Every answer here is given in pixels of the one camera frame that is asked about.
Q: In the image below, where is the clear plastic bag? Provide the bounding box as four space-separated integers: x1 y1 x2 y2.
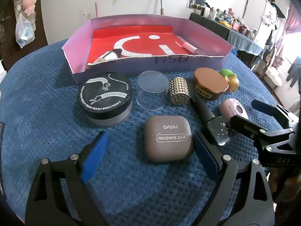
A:
15 13 36 49

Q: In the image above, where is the pink cardboard box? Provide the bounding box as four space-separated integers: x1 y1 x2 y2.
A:
62 14 233 85

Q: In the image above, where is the white chair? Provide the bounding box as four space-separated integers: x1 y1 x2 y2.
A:
266 45 283 92

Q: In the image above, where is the black nail polish bottle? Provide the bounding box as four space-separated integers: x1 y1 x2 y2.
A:
189 96 233 146

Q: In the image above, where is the blue textured blanket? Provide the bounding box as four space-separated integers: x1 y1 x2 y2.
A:
0 39 292 226

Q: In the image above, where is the clear plastic cup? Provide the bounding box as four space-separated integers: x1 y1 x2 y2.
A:
136 71 167 111

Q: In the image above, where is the person's right hand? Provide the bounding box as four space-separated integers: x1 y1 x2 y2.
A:
268 168 301 208

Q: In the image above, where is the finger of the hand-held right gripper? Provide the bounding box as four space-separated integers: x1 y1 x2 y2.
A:
229 117 301 169
251 99 297 129

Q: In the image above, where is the pink curtain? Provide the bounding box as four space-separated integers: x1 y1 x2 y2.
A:
274 3 301 69

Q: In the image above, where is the brown eyeshadow case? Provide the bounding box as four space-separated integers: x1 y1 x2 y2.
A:
144 115 194 163

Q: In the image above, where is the red paper liner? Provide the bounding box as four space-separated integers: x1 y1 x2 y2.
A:
87 25 207 64

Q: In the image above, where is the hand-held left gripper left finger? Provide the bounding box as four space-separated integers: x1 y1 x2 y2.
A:
25 131 110 226

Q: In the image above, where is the black round jar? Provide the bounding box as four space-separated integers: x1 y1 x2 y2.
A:
78 72 133 126

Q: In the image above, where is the brown wooden door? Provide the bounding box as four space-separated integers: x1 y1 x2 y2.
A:
0 0 49 73

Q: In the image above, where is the dark tablecloth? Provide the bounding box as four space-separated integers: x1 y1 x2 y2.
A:
188 12 264 64

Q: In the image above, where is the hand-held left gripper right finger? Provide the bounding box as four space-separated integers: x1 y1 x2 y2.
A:
192 131 280 226

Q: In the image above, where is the pink nail polish bottle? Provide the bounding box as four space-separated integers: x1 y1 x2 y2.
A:
182 41 208 56

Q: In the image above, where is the clear dropper bottle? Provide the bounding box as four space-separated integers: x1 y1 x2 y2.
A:
93 49 123 64

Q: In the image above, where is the row of bottles and jars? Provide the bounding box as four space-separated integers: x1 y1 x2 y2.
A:
192 3 257 38

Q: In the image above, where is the white cabinet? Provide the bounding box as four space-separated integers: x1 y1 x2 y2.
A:
247 0 273 36

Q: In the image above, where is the gold studded cylinder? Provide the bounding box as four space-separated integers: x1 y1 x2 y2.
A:
166 77 190 105

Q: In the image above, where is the pink oval case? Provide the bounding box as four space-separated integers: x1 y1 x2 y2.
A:
220 98 248 123

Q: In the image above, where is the green and yellow toy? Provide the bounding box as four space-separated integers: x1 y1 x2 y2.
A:
219 69 240 92

